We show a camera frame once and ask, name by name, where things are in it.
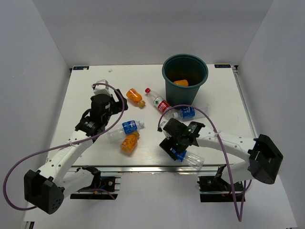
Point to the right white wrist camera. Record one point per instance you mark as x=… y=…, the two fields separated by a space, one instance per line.
x=162 y=126

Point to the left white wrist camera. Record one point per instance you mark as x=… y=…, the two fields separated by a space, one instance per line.
x=102 y=88

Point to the blue label bottle by bin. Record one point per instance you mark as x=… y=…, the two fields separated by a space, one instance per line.
x=184 y=113

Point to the red label water bottle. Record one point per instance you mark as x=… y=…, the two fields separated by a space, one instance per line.
x=161 y=104

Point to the blue label bottle centre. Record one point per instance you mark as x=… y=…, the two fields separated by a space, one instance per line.
x=125 y=129

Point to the left black logo sticker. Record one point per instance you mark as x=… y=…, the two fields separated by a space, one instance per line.
x=80 y=68

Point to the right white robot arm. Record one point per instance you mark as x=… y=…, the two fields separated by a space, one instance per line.
x=261 y=159

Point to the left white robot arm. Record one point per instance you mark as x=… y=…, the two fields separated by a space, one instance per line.
x=47 y=187

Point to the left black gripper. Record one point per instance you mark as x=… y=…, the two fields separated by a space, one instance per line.
x=117 y=105

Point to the blue label bottle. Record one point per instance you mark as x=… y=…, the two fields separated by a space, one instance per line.
x=189 y=159
x=125 y=129
x=184 y=113

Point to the black logo sticker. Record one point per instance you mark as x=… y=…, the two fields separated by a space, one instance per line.
x=80 y=68
x=222 y=65

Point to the aluminium table frame rail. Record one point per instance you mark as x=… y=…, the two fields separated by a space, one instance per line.
x=153 y=169

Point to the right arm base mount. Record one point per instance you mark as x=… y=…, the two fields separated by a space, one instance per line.
x=213 y=189

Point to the blue label bottle front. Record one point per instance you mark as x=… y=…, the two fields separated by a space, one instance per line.
x=189 y=159

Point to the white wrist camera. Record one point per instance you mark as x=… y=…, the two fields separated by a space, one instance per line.
x=162 y=126
x=102 y=88

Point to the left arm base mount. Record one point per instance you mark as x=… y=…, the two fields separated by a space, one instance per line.
x=103 y=187

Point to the dark green plastic bin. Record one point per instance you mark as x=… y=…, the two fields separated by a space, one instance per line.
x=183 y=67

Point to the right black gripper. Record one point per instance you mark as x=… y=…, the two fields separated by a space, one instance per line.
x=166 y=144

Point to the right black logo sticker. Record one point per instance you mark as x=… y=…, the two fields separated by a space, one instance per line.
x=222 y=65

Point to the orange juice bottle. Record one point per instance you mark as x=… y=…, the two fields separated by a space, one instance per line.
x=181 y=82
x=135 y=97
x=129 y=143

